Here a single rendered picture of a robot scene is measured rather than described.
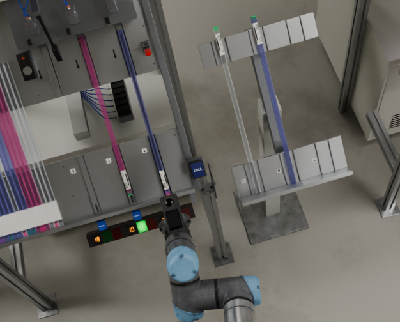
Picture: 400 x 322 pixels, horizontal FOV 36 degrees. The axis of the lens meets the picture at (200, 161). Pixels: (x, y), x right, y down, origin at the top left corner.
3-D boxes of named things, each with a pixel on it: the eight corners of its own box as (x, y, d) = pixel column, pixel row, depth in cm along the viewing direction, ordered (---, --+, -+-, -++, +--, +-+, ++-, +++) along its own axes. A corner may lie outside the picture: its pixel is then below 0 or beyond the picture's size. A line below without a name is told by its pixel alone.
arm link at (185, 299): (218, 322, 151) (213, 280, 148) (172, 326, 151) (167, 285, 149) (218, 306, 158) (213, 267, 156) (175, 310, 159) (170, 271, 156)
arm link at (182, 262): (169, 289, 147) (164, 255, 145) (167, 270, 157) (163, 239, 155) (202, 283, 147) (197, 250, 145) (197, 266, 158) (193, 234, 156)
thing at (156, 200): (193, 186, 193) (195, 192, 186) (-12, 245, 191) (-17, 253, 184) (192, 182, 193) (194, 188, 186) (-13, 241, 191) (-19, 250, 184)
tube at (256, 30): (250, 16, 173) (250, 16, 171) (254, 15, 173) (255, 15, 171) (291, 183, 185) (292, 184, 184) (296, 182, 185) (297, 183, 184)
